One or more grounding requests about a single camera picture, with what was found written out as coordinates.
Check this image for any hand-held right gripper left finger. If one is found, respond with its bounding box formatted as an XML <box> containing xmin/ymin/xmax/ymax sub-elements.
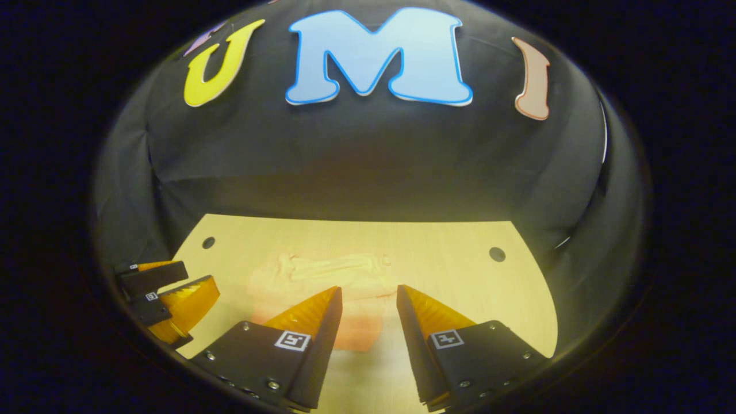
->
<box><xmin>190</xmin><ymin>286</ymin><xmax>344</xmax><ymax>412</ymax></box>

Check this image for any black backdrop cloth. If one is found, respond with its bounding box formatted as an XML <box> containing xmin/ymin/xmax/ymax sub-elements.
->
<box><xmin>92</xmin><ymin>0</ymin><xmax>650</xmax><ymax>346</ymax></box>

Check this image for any orange T-shirt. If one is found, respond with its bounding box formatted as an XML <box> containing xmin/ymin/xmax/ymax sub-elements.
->
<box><xmin>247</xmin><ymin>250</ymin><xmax>403</xmax><ymax>352</ymax></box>

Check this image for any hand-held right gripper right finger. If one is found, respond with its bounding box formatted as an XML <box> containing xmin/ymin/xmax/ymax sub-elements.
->
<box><xmin>396</xmin><ymin>284</ymin><xmax>550</xmax><ymax>413</ymax></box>

